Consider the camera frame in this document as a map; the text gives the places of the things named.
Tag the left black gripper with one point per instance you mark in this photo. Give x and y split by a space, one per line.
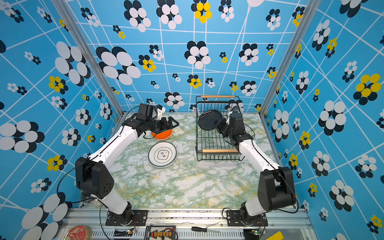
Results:
165 125

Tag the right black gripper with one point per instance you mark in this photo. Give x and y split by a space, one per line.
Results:
219 126

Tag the orange plate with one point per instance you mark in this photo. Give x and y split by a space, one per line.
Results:
163 136

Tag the black wire dish rack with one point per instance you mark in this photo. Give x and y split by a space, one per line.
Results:
213 139

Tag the black plate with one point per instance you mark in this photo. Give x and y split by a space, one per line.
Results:
208 120

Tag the white plate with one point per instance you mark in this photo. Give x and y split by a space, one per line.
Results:
162 155

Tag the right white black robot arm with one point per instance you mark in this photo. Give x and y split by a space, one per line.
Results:
276 184

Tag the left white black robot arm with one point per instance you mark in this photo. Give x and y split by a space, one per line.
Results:
93 173

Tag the black screwdriver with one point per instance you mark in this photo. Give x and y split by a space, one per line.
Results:
204 230

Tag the black terminal block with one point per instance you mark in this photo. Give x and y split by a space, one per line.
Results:
161 233

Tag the yellow paper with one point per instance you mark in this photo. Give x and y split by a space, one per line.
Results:
277 236

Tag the small circuit board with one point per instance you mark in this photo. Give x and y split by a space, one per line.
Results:
123 233

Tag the red round tin lid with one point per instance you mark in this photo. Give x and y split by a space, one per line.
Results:
80 232

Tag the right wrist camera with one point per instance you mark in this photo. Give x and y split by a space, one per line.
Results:
229 117

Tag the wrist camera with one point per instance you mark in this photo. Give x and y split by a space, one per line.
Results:
229 117
160 110

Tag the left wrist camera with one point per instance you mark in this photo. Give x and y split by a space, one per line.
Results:
160 110

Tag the right wooden rack handle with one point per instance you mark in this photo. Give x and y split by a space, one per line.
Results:
219 151

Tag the wooden rack handle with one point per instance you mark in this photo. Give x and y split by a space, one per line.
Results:
219 151
217 96

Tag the left wooden rack handle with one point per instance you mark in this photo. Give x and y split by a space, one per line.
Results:
217 96

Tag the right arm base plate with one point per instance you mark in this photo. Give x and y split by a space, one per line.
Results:
238 218

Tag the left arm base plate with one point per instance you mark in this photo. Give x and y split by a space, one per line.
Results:
128 218

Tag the aluminium frame rail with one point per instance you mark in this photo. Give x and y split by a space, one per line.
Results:
294 227

